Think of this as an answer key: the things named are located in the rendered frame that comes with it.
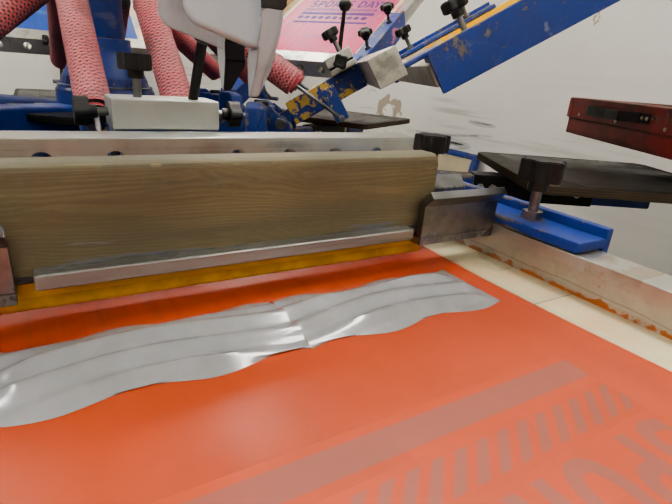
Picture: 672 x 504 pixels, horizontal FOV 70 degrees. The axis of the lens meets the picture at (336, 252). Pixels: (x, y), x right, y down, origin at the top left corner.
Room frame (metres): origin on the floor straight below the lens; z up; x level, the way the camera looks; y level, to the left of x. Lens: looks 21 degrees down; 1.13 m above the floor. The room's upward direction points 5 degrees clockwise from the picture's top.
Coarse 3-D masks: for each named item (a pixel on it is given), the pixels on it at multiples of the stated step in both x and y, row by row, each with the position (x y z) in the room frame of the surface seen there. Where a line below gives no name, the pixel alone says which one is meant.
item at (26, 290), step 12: (408, 240) 0.45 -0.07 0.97; (324, 252) 0.39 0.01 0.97; (336, 252) 0.40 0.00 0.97; (240, 264) 0.35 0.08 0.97; (252, 264) 0.36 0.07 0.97; (156, 276) 0.32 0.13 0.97; (168, 276) 0.32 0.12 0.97; (24, 288) 0.28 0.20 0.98; (60, 288) 0.29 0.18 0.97; (72, 288) 0.29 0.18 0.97; (84, 288) 0.29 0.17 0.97
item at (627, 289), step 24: (456, 240) 0.51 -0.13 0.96; (480, 240) 0.49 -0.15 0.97; (504, 240) 0.46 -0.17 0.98; (528, 240) 0.44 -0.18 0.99; (528, 264) 0.43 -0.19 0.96; (552, 264) 0.41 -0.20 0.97; (576, 264) 0.39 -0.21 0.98; (600, 264) 0.38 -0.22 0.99; (624, 264) 0.38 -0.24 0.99; (576, 288) 0.39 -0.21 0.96; (600, 288) 0.37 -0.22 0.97; (624, 288) 0.36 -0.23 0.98; (648, 288) 0.34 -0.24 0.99; (624, 312) 0.35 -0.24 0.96; (648, 312) 0.34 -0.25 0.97
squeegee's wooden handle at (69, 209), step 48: (0, 192) 0.27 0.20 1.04; (48, 192) 0.28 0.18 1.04; (96, 192) 0.29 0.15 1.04; (144, 192) 0.31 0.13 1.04; (192, 192) 0.32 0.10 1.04; (240, 192) 0.34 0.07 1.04; (288, 192) 0.36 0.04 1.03; (336, 192) 0.39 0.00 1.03; (384, 192) 0.41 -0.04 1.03; (48, 240) 0.28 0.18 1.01; (96, 240) 0.29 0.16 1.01; (144, 240) 0.31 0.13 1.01; (192, 240) 0.32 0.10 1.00; (240, 240) 0.34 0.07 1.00
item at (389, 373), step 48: (288, 288) 0.36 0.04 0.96; (336, 288) 0.36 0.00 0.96; (480, 288) 0.39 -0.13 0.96; (384, 336) 0.29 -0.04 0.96; (432, 336) 0.30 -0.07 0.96; (480, 336) 0.30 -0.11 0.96; (528, 336) 0.31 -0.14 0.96; (576, 336) 0.31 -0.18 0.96; (384, 384) 0.24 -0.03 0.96; (432, 384) 0.24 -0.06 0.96; (624, 384) 0.26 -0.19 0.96
